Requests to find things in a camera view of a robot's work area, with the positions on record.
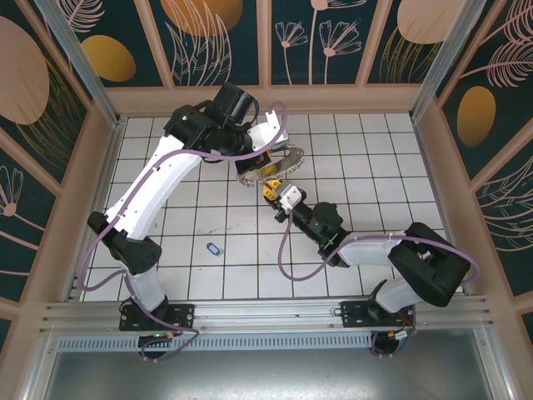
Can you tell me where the metal key plate with rings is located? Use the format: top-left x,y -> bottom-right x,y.
235,143 -> 307,188

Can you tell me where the grey metal sheet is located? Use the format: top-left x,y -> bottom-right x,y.
39,349 -> 501,400

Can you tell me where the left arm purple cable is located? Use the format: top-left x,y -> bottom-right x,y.
77,102 -> 291,364

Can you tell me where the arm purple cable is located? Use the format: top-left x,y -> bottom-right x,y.
277,214 -> 474,360
77,102 -> 291,364

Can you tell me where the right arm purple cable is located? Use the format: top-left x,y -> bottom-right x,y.
277,214 -> 474,360

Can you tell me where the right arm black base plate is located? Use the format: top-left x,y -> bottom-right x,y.
341,299 -> 417,331

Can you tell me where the aluminium mounting rail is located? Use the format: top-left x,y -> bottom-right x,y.
39,294 -> 495,334

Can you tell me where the aluminium table side rail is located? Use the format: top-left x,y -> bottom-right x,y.
411,118 -> 468,293
62,120 -> 126,301

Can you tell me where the aluminium corner post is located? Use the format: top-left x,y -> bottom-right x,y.
32,0 -> 128,130
410,0 -> 501,122

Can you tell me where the slotted grey cable duct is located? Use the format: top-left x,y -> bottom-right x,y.
56,335 -> 488,354

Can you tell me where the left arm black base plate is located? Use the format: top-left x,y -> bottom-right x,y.
119,302 -> 197,333

